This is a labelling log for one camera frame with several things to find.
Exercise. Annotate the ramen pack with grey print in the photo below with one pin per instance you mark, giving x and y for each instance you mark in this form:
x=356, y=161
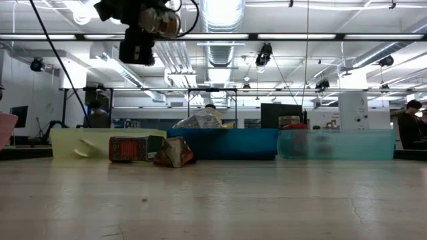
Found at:
x=200, y=121

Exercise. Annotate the black ceiling spotlight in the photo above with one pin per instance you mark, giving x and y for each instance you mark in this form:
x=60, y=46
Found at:
x=322, y=84
x=386, y=61
x=36, y=64

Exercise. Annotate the person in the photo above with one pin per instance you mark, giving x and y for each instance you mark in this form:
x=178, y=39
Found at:
x=96, y=116
x=210, y=106
x=408, y=126

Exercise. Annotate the yellow translucent plastic bin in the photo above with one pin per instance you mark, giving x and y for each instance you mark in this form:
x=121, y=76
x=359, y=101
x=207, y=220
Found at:
x=66, y=143

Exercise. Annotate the small black monitor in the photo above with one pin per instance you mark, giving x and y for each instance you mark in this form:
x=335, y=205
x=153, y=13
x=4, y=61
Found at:
x=20, y=116

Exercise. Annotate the brown crumpled sachet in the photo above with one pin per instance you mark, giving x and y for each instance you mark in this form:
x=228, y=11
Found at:
x=174, y=152

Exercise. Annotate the pink bowl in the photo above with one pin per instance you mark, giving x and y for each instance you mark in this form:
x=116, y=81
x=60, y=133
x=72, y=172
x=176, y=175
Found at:
x=6, y=130

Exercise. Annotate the blue plastic bin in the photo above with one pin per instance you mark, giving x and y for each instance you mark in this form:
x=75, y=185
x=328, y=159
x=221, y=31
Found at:
x=230, y=143

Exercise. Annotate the large black computer monitor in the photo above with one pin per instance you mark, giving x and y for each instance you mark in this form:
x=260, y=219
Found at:
x=282, y=110

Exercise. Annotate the green translucent plastic bin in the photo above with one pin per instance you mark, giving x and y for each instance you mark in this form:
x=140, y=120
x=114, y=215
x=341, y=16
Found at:
x=337, y=145

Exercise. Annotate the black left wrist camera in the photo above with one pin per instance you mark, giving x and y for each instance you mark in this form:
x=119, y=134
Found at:
x=136, y=46

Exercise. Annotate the black overhead camera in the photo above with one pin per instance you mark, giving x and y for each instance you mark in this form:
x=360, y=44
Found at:
x=264, y=55

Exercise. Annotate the overhead light frame bar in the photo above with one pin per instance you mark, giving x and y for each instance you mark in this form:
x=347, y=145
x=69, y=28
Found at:
x=340, y=36

